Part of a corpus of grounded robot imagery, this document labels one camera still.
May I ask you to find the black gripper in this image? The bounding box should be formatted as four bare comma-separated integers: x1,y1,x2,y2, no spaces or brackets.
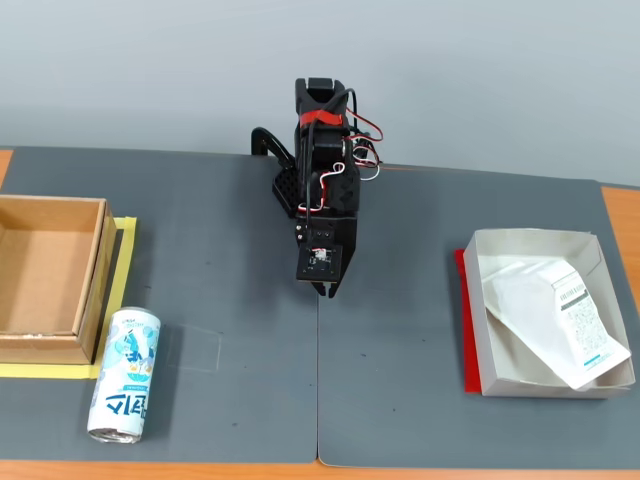
292,211,359,301

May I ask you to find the white packaged sandwich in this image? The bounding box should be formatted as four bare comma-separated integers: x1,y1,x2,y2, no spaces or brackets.
480,257,633,392

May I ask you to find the black perforated arm base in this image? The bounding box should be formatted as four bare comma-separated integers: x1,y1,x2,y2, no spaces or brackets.
270,167,302,219

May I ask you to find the gray paper box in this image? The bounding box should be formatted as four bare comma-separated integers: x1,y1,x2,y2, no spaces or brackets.
462,228,635,400

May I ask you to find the brown cardboard box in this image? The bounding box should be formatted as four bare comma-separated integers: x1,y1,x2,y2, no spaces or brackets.
0,194,119,366

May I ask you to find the dark gray table mat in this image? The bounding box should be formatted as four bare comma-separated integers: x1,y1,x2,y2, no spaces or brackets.
0,145,321,464
315,162,640,470

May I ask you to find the red paper sheet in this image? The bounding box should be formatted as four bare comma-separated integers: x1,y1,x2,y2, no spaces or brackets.
453,248,483,395

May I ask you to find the red tape strip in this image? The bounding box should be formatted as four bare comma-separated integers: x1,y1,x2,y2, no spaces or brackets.
298,108,346,127

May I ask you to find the white blue drink can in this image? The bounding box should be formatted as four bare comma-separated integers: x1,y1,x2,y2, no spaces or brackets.
86,306,162,445

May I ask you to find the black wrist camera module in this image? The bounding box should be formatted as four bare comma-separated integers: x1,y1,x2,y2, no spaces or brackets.
295,243,346,284

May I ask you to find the black camera cable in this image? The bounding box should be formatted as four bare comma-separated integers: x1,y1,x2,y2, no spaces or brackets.
305,88,359,222

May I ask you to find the red white servo wire bundle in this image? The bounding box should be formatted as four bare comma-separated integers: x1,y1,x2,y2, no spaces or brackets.
343,111,386,182

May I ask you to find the yellow tape frame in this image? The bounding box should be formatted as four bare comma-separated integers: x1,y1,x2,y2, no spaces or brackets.
0,215,139,381

